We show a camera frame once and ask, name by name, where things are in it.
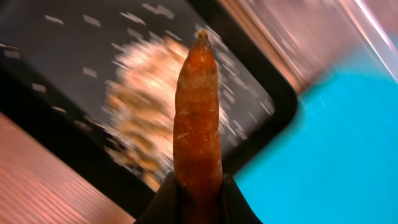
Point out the clear plastic waste bin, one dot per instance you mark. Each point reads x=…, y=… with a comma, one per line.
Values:
x=303, y=39

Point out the teal serving tray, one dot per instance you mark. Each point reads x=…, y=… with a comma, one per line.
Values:
x=337, y=161

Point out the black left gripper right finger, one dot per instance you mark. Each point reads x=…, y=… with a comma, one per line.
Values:
x=234, y=208

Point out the orange carrot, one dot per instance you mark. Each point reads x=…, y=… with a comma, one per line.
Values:
x=196, y=140

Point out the black plastic tray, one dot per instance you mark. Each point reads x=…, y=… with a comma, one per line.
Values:
x=56, y=58

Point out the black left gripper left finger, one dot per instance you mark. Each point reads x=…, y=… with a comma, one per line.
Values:
x=163, y=207

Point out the food scraps pile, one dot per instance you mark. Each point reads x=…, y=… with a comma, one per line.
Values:
x=141, y=102

